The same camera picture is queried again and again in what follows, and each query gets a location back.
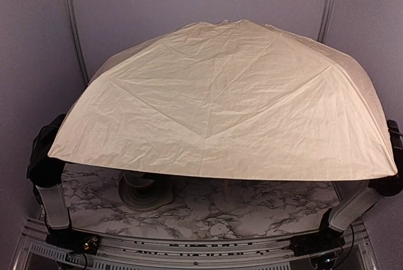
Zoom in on beige and black umbrella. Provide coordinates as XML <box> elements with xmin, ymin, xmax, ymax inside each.
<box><xmin>48</xmin><ymin>20</ymin><xmax>397</xmax><ymax>181</ymax></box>

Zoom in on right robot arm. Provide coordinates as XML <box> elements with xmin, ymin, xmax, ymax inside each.
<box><xmin>289</xmin><ymin>120</ymin><xmax>402</xmax><ymax>257</ymax></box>

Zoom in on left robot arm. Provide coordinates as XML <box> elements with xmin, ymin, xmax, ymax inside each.
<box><xmin>26</xmin><ymin>114</ymin><xmax>100</xmax><ymax>255</ymax></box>

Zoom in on white bowl red rim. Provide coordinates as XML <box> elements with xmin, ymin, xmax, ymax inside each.
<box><xmin>123</xmin><ymin>171</ymin><xmax>155</xmax><ymax>189</ymax></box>

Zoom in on grey collapsed silicone lid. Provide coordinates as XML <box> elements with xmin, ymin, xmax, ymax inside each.
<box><xmin>118</xmin><ymin>171</ymin><xmax>174</xmax><ymax>212</ymax></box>

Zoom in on right aluminium frame post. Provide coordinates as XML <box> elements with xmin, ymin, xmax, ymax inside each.
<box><xmin>317</xmin><ymin>0</ymin><xmax>335</xmax><ymax>43</ymax></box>

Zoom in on aluminium frame post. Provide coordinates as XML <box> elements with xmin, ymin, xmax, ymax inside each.
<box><xmin>64</xmin><ymin>0</ymin><xmax>89</xmax><ymax>86</ymax></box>
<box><xmin>317</xmin><ymin>0</ymin><xmax>335</xmax><ymax>43</ymax></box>

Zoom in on left aluminium frame post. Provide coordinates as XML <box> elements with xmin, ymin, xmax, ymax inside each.
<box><xmin>64</xmin><ymin>0</ymin><xmax>89</xmax><ymax>86</ymax></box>

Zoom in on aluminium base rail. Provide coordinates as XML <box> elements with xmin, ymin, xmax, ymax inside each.
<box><xmin>11</xmin><ymin>218</ymin><xmax>378</xmax><ymax>269</ymax></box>

